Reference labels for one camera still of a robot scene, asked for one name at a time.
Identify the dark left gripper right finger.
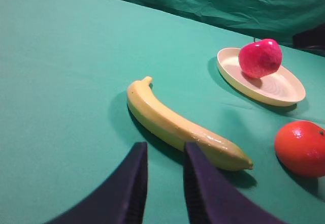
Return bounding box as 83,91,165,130
183,142,284,224

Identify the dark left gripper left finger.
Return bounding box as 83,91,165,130
48,142,148,223

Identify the red apple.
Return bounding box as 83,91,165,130
238,39,282,78

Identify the yellow plate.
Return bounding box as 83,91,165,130
216,48,306,107

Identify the yellow banana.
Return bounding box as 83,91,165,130
126,76,253,171

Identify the orange tangerine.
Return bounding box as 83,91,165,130
274,120,324,177

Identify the green backdrop cloth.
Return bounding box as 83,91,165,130
123,0,324,55

